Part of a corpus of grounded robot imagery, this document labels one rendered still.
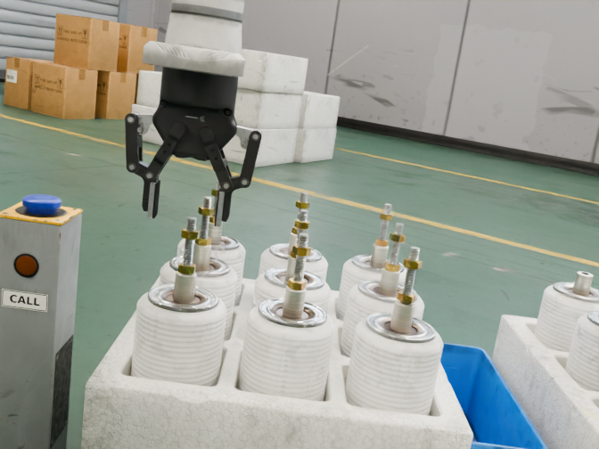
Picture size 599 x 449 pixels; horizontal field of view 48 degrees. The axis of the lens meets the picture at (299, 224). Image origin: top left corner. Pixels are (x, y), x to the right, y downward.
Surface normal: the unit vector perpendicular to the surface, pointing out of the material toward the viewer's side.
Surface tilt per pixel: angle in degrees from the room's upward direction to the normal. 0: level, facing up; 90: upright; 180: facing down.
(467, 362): 88
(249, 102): 90
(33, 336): 90
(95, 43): 90
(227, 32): 81
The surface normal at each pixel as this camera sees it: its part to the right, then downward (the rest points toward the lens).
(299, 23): -0.51, 0.13
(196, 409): -0.01, 0.23
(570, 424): -0.99, -0.14
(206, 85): 0.33, 0.26
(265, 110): 0.86, 0.23
